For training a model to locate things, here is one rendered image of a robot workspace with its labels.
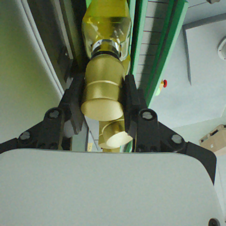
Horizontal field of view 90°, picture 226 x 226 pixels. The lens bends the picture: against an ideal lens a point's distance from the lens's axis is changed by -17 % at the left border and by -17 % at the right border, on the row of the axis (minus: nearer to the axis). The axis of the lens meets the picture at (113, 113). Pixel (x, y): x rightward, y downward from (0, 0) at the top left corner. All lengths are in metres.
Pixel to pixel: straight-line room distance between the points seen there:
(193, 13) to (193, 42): 0.10
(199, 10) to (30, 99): 0.55
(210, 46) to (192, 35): 0.09
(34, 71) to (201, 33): 0.51
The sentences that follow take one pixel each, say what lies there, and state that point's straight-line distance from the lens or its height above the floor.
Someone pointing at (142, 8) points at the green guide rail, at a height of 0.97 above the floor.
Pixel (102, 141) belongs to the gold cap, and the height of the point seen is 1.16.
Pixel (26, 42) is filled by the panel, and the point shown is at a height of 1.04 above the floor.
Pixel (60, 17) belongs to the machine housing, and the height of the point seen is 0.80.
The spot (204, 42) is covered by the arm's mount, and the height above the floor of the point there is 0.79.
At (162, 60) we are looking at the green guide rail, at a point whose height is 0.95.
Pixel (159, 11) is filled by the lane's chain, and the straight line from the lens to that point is 0.37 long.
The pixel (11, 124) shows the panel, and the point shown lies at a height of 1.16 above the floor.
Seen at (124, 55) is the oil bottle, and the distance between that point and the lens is 0.16.
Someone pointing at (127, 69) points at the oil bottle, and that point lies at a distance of 0.19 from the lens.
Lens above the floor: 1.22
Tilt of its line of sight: 30 degrees down
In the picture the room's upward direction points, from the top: 179 degrees counter-clockwise
